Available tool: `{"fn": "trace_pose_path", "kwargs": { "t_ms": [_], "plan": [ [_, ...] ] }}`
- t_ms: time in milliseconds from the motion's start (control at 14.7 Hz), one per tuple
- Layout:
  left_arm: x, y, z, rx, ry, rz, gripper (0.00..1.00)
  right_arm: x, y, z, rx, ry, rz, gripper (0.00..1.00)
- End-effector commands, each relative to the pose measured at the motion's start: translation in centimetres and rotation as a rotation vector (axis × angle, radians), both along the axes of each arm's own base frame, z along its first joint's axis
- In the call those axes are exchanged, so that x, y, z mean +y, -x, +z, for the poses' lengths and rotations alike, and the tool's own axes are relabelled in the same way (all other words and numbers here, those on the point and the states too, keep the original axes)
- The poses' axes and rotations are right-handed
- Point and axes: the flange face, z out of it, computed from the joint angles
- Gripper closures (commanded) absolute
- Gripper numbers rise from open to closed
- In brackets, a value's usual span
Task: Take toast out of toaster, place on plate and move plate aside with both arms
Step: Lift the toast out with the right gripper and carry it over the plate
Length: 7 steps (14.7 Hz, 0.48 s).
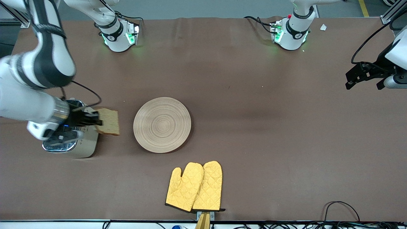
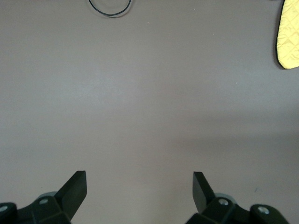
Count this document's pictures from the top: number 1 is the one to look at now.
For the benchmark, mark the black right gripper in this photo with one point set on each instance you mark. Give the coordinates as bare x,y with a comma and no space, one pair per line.
76,118

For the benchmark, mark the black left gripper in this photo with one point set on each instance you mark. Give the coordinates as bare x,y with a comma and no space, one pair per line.
380,70

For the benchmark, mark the brown toast slice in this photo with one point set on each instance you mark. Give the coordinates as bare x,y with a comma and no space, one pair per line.
109,122

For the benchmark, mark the round wooden plate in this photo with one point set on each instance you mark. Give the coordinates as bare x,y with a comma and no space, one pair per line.
162,125

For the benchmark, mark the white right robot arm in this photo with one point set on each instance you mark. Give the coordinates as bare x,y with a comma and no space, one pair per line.
47,47

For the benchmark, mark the beige chrome toaster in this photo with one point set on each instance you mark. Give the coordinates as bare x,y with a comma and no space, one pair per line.
86,144

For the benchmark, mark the small white paper scrap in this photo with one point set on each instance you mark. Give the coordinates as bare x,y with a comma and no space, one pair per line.
323,27

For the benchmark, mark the brown table cloth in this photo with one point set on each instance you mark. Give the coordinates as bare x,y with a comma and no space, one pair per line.
254,127

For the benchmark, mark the yellow quilted mitt with thumb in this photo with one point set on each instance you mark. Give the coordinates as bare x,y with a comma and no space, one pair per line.
184,189

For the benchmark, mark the yellow quilted oven mitt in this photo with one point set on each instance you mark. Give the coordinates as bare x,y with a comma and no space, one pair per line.
210,187

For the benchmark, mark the aluminium frame profile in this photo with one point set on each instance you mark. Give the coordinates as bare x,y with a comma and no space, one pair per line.
19,21
389,16

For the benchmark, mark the small metal bracket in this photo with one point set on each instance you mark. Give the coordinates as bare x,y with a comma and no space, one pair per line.
212,215

